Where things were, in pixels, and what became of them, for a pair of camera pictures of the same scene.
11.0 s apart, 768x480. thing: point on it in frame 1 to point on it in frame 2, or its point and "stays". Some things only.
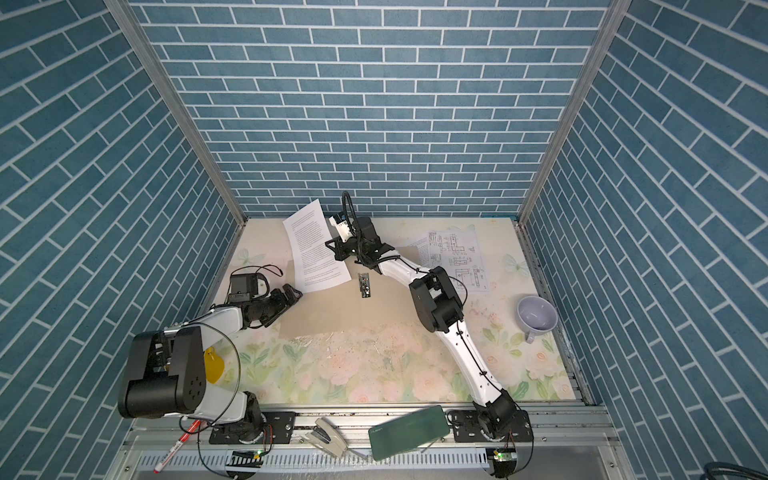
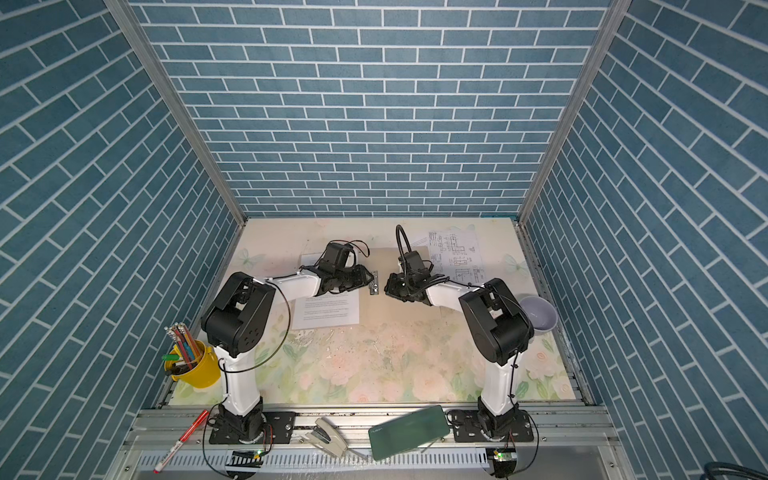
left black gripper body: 268,307 to 349,278
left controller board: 246,459 stays
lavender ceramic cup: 536,315 stays
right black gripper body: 352,248 to 400,289
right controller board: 505,460 stays
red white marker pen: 176,446 stays
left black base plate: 259,428 stays
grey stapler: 326,434 stays
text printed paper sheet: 317,266 to 329,309
